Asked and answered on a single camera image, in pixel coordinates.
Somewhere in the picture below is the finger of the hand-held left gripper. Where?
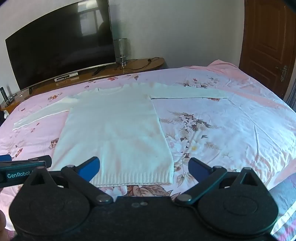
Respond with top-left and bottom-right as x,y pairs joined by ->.
0,155 -> 52,168

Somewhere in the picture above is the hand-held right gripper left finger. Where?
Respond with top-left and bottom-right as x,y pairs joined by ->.
21,157 -> 114,206

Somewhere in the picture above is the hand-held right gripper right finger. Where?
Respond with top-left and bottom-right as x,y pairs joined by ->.
174,158 -> 270,206

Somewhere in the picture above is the white knit sweater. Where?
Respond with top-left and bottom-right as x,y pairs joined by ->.
13,82 -> 228,188

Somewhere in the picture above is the pink floral bed sheet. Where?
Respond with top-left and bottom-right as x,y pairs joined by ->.
0,60 -> 296,233

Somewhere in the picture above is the black device with stand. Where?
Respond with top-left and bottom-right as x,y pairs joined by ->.
0,87 -> 17,106

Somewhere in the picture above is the silver set-top box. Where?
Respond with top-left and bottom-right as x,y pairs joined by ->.
54,72 -> 78,82

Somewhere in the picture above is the grey striped blanket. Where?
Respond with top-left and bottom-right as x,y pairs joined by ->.
269,177 -> 296,235

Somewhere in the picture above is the wooden television cabinet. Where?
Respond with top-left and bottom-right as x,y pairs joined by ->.
0,57 -> 166,114

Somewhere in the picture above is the black flat screen television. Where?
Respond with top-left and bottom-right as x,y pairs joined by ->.
5,0 -> 117,91

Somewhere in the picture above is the brown wooden door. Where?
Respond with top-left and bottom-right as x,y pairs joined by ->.
238,0 -> 296,100

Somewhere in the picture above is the black lamp cable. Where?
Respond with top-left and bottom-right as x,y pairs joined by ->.
120,57 -> 160,70

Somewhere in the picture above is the brass door handle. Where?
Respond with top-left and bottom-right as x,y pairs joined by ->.
276,65 -> 288,82

